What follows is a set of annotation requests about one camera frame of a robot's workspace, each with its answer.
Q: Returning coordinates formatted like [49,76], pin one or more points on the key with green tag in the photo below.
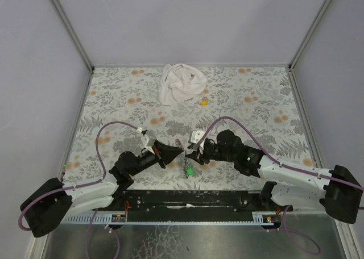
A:
[189,171]

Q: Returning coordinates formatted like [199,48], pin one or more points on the key with yellow tag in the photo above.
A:
[203,101]

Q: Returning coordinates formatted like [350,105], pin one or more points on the blue keyring holder with rings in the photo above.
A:
[183,159]

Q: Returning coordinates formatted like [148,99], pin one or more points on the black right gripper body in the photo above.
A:
[203,152]

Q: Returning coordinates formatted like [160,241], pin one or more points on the floral patterned table mat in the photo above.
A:
[256,103]

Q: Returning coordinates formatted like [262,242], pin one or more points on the crumpled white cloth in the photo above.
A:
[179,83]

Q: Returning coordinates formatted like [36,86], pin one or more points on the white slotted cable duct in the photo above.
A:
[108,218]

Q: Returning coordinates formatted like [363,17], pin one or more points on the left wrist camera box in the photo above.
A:
[148,139]

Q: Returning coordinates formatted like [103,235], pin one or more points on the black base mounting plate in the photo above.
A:
[190,206]

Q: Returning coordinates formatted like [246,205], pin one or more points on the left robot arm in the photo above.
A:
[53,202]

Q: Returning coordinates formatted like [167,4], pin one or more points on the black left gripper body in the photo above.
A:
[160,157]

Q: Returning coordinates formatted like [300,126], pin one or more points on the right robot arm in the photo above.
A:
[335,191]

